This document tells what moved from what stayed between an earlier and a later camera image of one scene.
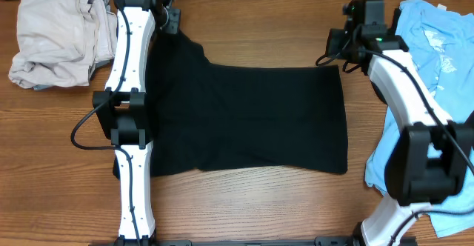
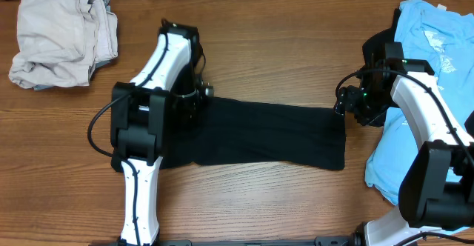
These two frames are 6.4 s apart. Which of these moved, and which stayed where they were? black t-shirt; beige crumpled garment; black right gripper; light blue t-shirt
Moved: black t-shirt; black right gripper
Stayed: beige crumpled garment; light blue t-shirt
